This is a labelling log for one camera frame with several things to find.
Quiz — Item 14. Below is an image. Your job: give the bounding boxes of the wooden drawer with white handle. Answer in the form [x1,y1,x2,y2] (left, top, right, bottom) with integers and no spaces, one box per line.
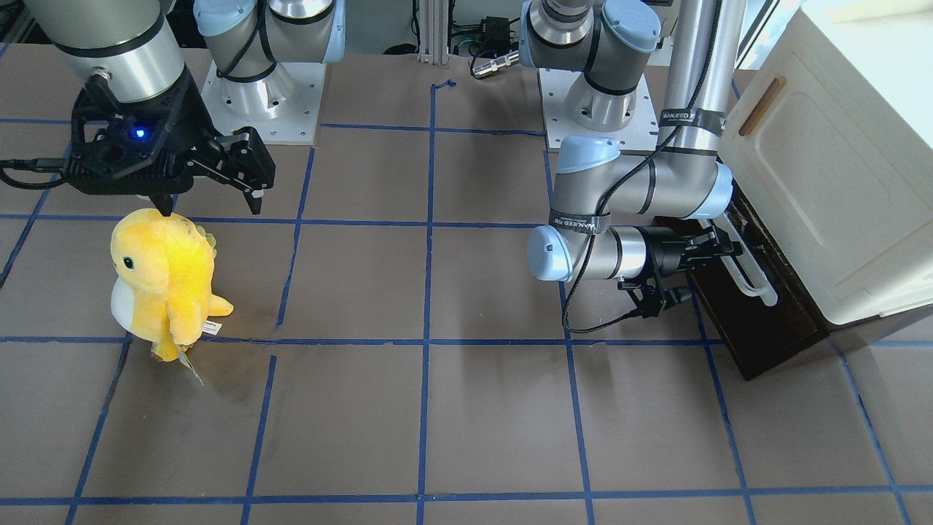
[712,214,778,307]

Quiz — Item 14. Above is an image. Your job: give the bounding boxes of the aluminium frame post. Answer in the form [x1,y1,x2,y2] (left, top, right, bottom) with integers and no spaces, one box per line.
[415,0,452,67]

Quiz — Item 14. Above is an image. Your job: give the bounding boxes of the cream plastic storage box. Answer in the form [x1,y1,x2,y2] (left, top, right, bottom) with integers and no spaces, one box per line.
[720,1,932,324]

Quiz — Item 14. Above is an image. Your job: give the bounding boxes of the yellow plush dinosaur toy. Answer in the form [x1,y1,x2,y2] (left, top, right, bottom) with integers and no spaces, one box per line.
[109,207,234,371]

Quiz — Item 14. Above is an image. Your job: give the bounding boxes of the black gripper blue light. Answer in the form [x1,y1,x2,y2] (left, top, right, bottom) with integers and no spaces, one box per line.
[61,67,276,217]

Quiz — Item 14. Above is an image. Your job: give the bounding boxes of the dark brown wooden cabinet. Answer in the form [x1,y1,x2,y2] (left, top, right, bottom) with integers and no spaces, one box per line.
[687,188,931,380]

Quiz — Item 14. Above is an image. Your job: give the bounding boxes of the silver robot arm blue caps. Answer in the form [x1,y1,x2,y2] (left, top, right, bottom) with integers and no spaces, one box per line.
[519,1,746,319]

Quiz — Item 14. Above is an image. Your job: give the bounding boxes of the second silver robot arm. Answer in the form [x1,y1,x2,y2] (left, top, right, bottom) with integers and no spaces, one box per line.
[2,1,346,217]

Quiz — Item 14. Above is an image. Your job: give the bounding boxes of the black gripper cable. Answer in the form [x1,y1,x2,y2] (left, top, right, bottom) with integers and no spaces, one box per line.
[561,146,660,335]

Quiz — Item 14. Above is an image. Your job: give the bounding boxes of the square metal base plate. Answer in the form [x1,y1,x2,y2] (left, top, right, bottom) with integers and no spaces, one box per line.
[539,69,657,153]

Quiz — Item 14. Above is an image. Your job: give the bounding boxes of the black gripper robot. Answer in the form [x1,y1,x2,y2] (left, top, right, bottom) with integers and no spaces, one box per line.
[617,226,744,319]

